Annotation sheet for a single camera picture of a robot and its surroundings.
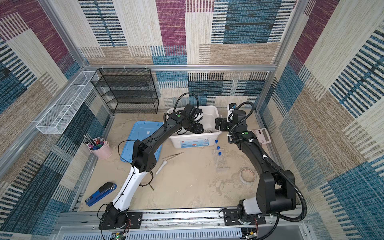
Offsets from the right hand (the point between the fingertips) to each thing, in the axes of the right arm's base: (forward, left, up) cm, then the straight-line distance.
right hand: (223, 121), depth 86 cm
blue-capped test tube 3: (-18, +4, -6) cm, 19 cm away
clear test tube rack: (-16, +1, -20) cm, 26 cm away
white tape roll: (-24, -13, -21) cm, 35 cm away
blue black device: (-31, +66, -18) cm, 75 cm away
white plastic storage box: (-5, +8, -11) cm, 14 cm away
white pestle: (-15, +35, -19) cm, 43 cm away
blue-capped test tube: (-10, +4, -6) cm, 12 cm away
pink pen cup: (-9, +71, -10) cm, 73 cm away
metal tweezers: (-10, +31, -21) cm, 39 cm away
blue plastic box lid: (+11, +55, -21) cm, 60 cm away
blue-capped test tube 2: (-14, +4, -6) cm, 16 cm away
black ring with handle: (-30, +40, -10) cm, 51 cm away
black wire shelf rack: (+34, +64, -3) cm, 73 cm away
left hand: (+4, +12, -10) cm, 16 cm away
